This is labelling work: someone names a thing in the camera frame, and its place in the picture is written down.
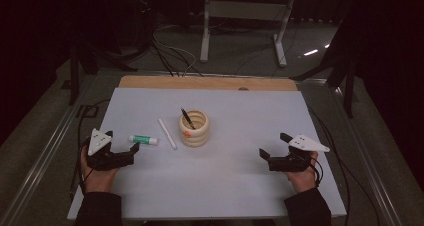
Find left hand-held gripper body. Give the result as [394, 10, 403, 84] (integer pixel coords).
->
[87, 128, 134, 172]

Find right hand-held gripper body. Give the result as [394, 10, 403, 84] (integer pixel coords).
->
[269, 134, 331, 173]

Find green label glue stick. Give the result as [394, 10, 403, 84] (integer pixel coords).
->
[128, 134, 160, 146]

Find white pen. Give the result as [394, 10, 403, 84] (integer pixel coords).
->
[157, 118, 178, 151]

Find black pen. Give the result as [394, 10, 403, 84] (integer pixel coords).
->
[180, 107, 196, 130]

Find cream ringed pen holder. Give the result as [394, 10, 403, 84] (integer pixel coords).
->
[178, 109, 211, 148]

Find person's right hand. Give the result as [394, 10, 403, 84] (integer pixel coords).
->
[284, 151, 320, 194]

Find person's left hand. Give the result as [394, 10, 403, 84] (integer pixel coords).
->
[80, 146, 118, 194]

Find white table mat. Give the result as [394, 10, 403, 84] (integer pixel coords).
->
[67, 87, 348, 221]

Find black tripod stand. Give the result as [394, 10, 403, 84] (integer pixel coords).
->
[68, 40, 138, 107]
[290, 17, 357, 119]

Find wooden table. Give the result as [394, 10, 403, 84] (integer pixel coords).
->
[118, 75, 298, 92]

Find grey metal stand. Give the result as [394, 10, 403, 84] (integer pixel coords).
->
[199, 0, 298, 68]

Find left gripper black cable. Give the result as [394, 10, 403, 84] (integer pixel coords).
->
[69, 98, 113, 196]

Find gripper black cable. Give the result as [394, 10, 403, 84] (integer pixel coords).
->
[69, 98, 113, 196]
[308, 105, 353, 226]

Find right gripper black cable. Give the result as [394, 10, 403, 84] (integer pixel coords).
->
[308, 105, 353, 226]

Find aluminium floor rail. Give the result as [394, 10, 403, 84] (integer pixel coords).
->
[0, 75, 98, 226]
[329, 85, 405, 226]

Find white floor cable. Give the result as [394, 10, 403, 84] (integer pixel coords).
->
[152, 34, 198, 78]

